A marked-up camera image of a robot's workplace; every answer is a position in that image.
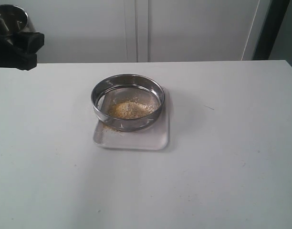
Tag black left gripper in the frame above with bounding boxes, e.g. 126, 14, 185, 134
0, 32, 45, 71

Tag clear square plastic tray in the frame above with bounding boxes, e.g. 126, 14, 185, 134
93, 88, 170, 151

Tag yellow millet grains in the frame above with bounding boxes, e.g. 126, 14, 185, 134
108, 101, 158, 119

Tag round steel mesh sieve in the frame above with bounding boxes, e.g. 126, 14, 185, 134
91, 73, 166, 132

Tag stainless steel cup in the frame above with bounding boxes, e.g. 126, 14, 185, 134
0, 4, 36, 44

